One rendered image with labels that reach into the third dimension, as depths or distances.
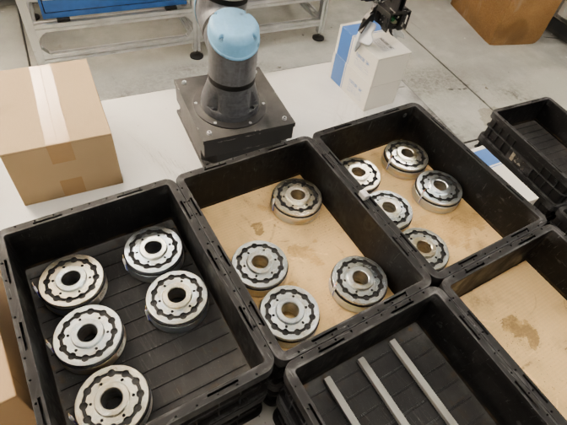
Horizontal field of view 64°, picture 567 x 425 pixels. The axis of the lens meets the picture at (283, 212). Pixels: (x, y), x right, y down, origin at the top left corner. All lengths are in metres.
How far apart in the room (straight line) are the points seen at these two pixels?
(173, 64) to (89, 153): 1.81
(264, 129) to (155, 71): 1.70
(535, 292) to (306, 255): 0.45
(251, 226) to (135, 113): 0.60
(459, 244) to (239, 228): 0.45
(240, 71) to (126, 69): 1.78
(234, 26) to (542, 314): 0.86
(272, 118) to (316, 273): 0.49
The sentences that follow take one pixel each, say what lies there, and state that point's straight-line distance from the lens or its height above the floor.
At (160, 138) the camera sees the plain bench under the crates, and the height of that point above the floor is 0.70.
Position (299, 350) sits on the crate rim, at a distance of 0.68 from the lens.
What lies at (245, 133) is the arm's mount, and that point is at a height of 0.80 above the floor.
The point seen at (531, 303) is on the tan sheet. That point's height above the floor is 0.83.
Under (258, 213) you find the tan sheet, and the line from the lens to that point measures 0.93.
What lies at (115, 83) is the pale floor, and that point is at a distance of 2.73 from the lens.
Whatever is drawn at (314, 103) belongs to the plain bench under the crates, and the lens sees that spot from 1.44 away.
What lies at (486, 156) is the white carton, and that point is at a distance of 1.31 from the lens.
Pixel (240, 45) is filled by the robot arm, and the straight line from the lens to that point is 1.06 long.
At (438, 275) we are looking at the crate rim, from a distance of 0.81.
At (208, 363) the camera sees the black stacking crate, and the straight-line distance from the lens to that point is 0.77.
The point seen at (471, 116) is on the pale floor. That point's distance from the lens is 2.90.
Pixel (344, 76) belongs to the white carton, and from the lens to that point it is 1.50.
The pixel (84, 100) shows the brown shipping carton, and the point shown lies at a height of 0.86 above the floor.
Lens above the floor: 1.55
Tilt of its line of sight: 50 degrees down
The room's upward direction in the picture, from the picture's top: 10 degrees clockwise
